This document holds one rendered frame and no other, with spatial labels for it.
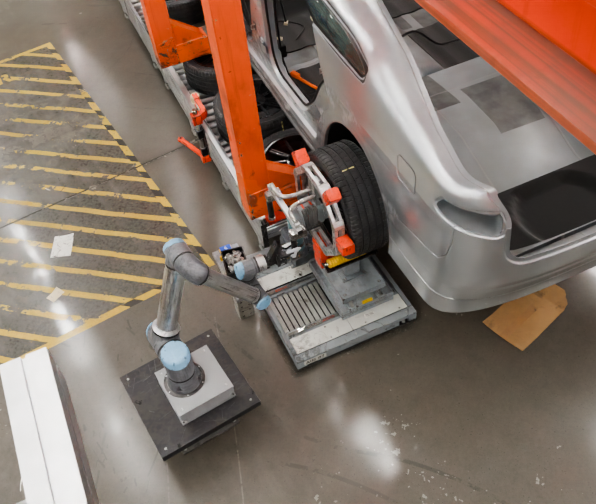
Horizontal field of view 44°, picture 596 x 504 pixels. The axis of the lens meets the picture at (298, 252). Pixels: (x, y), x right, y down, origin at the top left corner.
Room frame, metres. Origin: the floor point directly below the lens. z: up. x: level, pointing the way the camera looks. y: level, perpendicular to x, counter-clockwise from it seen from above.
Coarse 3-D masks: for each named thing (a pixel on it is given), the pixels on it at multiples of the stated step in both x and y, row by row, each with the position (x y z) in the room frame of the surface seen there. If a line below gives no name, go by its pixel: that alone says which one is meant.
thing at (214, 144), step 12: (168, 72) 5.33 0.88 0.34; (180, 84) 5.05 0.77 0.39; (180, 96) 5.05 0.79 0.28; (192, 108) 4.71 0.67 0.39; (204, 120) 4.54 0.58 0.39; (216, 144) 4.23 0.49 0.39; (216, 156) 4.23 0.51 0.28; (228, 156) 4.14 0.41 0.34; (228, 168) 3.95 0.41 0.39; (240, 204) 3.78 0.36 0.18; (264, 216) 3.42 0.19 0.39; (264, 228) 3.40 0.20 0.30
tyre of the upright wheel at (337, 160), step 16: (336, 144) 3.16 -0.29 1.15; (352, 144) 3.11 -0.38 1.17; (320, 160) 3.02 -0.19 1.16; (336, 160) 2.98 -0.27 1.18; (352, 160) 2.97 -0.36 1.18; (336, 176) 2.88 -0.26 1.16; (352, 176) 2.88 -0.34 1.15; (368, 176) 2.88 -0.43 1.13; (352, 192) 2.80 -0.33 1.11; (368, 192) 2.80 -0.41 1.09; (352, 208) 2.74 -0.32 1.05; (368, 208) 2.75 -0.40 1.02; (384, 208) 2.76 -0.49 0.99; (352, 224) 2.69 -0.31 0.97; (368, 224) 2.71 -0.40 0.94; (384, 224) 2.73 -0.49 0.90; (352, 240) 2.68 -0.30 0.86; (368, 240) 2.69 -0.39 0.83; (384, 240) 2.74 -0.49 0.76; (352, 256) 2.71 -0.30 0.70
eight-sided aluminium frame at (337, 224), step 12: (300, 168) 3.09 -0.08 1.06; (312, 168) 3.03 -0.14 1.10; (312, 180) 2.93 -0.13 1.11; (324, 180) 2.90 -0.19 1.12; (324, 204) 2.80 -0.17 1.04; (336, 204) 2.79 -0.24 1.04; (336, 216) 2.76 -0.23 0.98; (336, 228) 2.70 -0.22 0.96; (324, 240) 2.95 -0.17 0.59; (324, 252) 2.85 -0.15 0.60; (336, 252) 2.69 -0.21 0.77
